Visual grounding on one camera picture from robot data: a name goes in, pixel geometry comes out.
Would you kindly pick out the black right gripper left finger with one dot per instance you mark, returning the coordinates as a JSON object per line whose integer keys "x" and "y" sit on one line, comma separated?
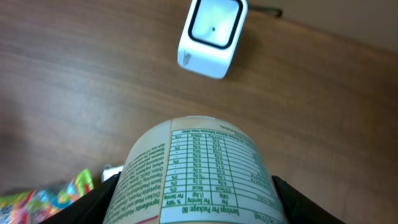
{"x": 91, "y": 208}

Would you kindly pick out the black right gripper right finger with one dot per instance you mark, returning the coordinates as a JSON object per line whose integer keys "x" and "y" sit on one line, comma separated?
{"x": 298, "y": 208}

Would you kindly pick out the Haribo gummy candy bag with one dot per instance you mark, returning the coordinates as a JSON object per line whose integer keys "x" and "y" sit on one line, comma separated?
{"x": 37, "y": 205}

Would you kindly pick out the green lid jar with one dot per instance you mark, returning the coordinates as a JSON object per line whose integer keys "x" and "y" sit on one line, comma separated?
{"x": 195, "y": 169}

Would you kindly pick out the white carton box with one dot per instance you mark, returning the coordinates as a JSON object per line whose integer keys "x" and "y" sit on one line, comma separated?
{"x": 110, "y": 171}

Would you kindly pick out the white barcode scanner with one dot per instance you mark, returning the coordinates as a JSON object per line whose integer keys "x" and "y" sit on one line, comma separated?
{"x": 210, "y": 36}

